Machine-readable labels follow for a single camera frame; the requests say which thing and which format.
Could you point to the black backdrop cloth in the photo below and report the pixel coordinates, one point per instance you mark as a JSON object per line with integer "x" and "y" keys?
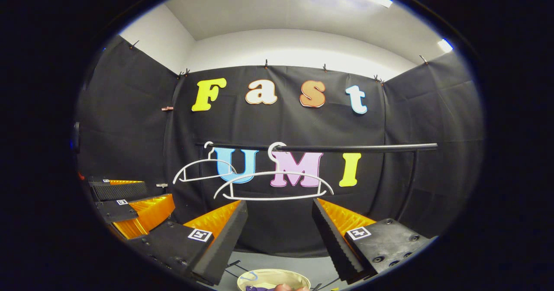
{"x": 433, "y": 109}

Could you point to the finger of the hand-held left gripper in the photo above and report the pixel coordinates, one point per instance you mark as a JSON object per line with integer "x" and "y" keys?
{"x": 119, "y": 190}
{"x": 114, "y": 211}

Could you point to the large white clothes hanger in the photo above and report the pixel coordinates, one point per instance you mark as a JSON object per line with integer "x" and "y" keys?
{"x": 277, "y": 198}

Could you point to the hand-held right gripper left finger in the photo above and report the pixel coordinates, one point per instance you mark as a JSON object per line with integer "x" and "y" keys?
{"x": 225, "y": 234}

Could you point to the small white clothes hanger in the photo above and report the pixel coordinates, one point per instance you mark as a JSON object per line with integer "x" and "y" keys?
{"x": 210, "y": 152}

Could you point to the small ceiling light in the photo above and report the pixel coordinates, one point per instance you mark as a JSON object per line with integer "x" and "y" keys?
{"x": 445, "y": 45}

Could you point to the black clothes rack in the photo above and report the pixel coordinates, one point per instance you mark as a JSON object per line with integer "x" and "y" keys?
{"x": 368, "y": 148}

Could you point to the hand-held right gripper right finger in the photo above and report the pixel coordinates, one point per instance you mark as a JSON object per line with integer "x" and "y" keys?
{"x": 331, "y": 239}

